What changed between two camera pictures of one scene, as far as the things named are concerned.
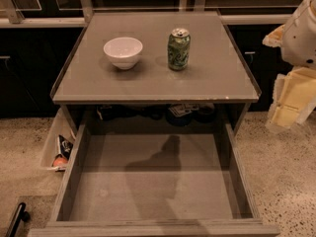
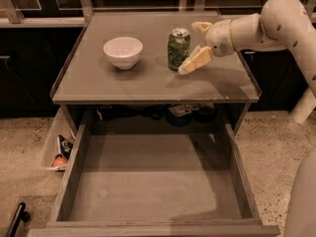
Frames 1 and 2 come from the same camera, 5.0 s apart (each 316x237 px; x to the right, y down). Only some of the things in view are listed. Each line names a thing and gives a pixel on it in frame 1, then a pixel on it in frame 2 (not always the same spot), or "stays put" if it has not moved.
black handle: (21, 214) stays put
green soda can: (179, 42) stays put
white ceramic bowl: (123, 51) stays put
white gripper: (300, 39) -> (219, 37)
